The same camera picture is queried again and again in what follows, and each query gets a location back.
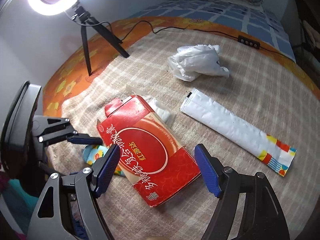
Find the white plastic bag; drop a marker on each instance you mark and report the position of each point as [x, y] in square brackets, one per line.
[192, 61]

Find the teal cloth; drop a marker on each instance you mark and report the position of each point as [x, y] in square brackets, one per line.
[21, 205]

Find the red cardboard box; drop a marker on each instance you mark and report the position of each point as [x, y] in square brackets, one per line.
[152, 159]

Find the black inline cable remote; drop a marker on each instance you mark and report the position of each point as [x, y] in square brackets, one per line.
[249, 42]

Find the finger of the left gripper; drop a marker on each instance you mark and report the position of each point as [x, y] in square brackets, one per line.
[84, 139]

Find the orange floral bed sheet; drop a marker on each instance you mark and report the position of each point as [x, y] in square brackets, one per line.
[72, 77]

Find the blue checked bed sheet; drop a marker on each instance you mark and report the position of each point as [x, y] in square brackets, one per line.
[261, 24]

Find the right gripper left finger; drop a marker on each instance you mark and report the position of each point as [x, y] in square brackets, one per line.
[103, 170]

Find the long white colourful wrapper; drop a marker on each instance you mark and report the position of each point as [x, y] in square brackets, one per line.
[272, 152]

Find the beige plaid blanket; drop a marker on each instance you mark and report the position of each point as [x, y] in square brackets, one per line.
[259, 90]

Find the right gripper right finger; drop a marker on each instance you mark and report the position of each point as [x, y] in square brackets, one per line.
[210, 168]

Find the small colourful floral packet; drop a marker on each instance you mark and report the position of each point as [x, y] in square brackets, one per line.
[93, 152]

